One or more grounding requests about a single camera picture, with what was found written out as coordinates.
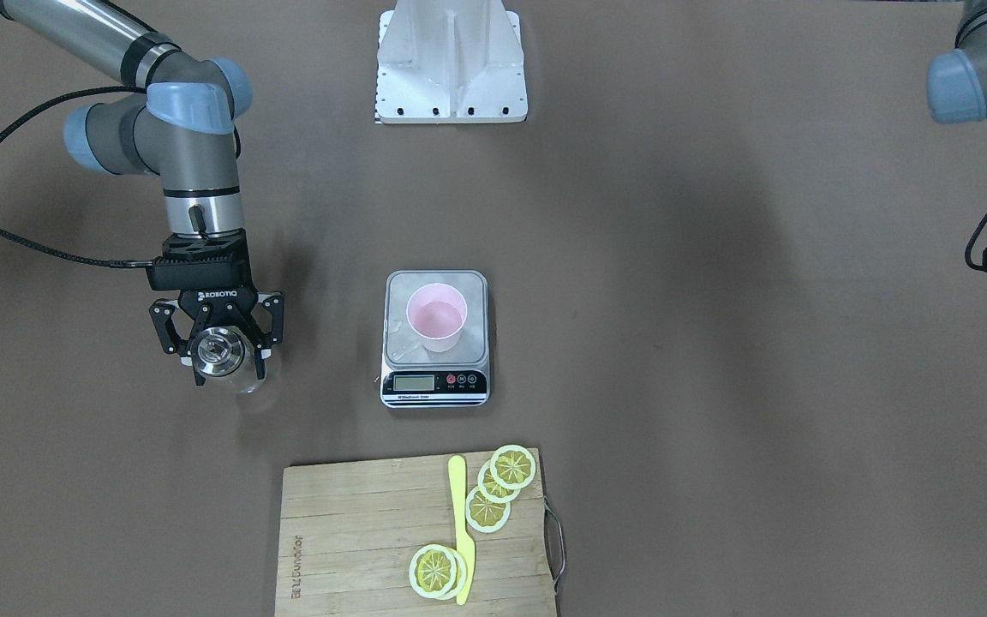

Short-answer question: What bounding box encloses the pink plastic cup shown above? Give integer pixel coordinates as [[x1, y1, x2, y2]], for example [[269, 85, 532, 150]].
[[406, 284, 469, 354]]

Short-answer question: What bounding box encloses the lemon slice lower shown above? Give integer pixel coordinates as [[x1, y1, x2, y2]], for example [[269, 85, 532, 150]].
[[464, 487, 511, 534]]

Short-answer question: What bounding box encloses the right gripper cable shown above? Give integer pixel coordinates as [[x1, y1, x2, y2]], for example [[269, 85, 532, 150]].
[[0, 86, 156, 268]]

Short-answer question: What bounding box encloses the glass sauce bottle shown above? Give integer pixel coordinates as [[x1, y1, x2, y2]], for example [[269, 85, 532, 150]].
[[183, 326, 266, 394]]

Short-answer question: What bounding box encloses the lemon slice middle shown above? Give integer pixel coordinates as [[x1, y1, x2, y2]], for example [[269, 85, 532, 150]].
[[477, 461, 520, 504]]

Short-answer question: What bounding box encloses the digital kitchen scale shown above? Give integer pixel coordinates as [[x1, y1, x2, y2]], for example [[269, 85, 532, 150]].
[[379, 269, 493, 409]]

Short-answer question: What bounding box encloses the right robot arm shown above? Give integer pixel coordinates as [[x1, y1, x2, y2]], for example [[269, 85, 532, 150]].
[[0, 1, 284, 393]]

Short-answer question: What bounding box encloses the bamboo cutting board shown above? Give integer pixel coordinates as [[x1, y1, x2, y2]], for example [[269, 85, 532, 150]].
[[273, 454, 559, 616]]

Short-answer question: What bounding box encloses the white camera mast base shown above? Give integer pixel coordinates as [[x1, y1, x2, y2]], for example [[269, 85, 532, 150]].
[[374, 1, 529, 124]]

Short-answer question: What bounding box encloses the yellow plastic knife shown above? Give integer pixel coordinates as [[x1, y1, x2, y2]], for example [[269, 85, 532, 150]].
[[447, 454, 476, 606]]

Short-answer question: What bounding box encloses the lemon slice front pair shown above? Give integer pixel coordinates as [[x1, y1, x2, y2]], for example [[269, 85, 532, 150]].
[[408, 543, 470, 601]]

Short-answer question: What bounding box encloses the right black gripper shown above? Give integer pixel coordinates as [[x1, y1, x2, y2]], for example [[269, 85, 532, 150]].
[[147, 230, 285, 386]]

